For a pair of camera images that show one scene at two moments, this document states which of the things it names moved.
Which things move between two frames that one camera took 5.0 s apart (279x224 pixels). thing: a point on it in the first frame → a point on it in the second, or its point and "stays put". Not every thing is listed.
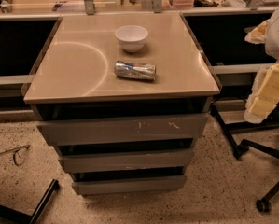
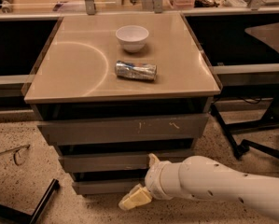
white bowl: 132,37 stays put
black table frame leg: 231,128 stays put
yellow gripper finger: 273,91 → 138,197
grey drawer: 120,161 stays put
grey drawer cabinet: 123,96 stays put
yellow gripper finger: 258,35 → 153,161
